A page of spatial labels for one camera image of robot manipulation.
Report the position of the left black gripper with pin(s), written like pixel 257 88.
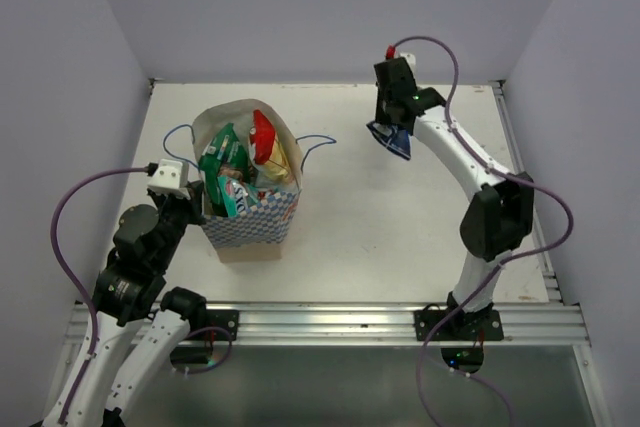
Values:
pixel 195 189

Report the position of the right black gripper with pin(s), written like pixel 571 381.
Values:
pixel 381 118

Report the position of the blue Kettle snack bag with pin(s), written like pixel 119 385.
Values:
pixel 394 139

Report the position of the teal Fox's candy bag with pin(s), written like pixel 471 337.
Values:
pixel 238 197

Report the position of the dark green REAL chips bag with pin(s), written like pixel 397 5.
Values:
pixel 225 155

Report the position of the blue checkered paper bag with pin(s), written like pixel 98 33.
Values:
pixel 261 233

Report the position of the red Chuba cassava chips bag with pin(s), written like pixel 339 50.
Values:
pixel 267 154

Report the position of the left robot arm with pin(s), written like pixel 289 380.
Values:
pixel 134 323

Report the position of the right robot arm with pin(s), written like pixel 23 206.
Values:
pixel 500 211

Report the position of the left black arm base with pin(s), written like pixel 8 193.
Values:
pixel 220 322

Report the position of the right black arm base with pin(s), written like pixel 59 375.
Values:
pixel 483 325

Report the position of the right aluminium table edge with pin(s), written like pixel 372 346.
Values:
pixel 530 277

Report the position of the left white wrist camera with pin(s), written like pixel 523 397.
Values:
pixel 170 178

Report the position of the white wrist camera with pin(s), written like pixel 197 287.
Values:
pixel 394 52
pixel 170 178

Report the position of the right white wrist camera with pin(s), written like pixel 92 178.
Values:
pixel 394 52

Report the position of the aluminium mounting rail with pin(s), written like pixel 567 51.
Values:
pixel 394 325

